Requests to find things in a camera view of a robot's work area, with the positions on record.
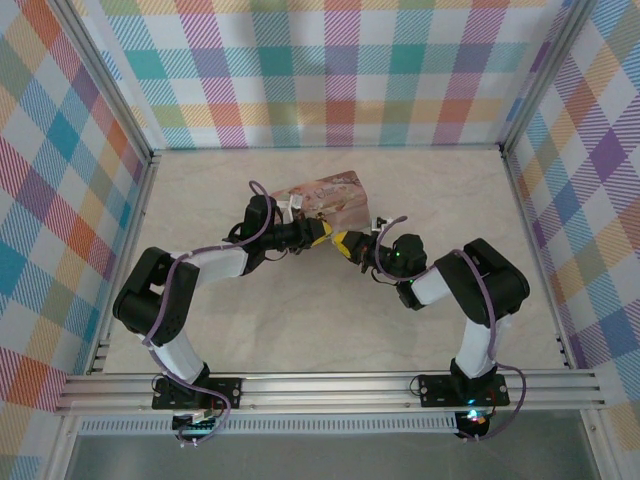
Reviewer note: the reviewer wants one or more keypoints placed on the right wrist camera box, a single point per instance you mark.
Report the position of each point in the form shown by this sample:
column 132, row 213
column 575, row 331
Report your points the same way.
column 382, row 222

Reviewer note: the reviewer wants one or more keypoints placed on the aluminium frame post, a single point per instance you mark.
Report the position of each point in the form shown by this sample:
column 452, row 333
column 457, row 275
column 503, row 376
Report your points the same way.
column 542, row 75
column 112, row 85

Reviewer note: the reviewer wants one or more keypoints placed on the aluminium right side rail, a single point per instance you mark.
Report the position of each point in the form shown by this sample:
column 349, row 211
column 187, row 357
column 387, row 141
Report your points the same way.
column 539, row 260

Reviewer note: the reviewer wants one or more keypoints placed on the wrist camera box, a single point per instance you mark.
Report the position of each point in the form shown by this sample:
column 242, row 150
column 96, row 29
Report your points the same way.
column 291, row 206
column 382, row 222

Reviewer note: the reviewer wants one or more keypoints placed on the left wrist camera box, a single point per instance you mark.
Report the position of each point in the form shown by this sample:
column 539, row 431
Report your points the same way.
column 291, row 206

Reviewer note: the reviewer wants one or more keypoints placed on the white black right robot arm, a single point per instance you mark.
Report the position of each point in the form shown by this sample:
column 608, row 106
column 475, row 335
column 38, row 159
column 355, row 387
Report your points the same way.
column 475, row 345

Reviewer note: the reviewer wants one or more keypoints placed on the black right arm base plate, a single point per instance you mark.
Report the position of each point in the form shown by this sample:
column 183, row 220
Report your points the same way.
column 437, row 390

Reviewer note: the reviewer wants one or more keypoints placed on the aluminium left frame post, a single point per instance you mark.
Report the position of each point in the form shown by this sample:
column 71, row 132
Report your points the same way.
column 112, row 85

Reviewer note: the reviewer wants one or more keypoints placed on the aluminium mounting rail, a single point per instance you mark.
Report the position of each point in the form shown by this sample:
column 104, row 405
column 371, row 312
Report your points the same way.
column 325, row 390

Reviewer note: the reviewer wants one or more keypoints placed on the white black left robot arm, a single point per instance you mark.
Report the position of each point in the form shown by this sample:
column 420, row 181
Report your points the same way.
column 175, row 350

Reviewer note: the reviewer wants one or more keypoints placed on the pink illustrated tin box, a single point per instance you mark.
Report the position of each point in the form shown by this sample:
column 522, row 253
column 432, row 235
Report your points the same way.
column 340, row 200

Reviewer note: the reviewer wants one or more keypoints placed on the aluminium back rail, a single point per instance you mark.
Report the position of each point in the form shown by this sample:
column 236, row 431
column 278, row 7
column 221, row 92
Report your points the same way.
column 325, row 149

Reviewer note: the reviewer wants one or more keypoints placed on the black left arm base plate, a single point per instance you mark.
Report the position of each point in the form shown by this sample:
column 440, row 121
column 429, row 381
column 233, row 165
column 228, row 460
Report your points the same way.
column 225, row 392

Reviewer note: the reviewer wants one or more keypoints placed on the aluminium left side rail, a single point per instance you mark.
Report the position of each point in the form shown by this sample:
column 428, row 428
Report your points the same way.
column 132, row 225

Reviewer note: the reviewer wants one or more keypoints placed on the aluminium right frame post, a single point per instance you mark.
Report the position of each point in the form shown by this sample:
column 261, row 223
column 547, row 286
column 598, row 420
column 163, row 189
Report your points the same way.
column 542, row 75

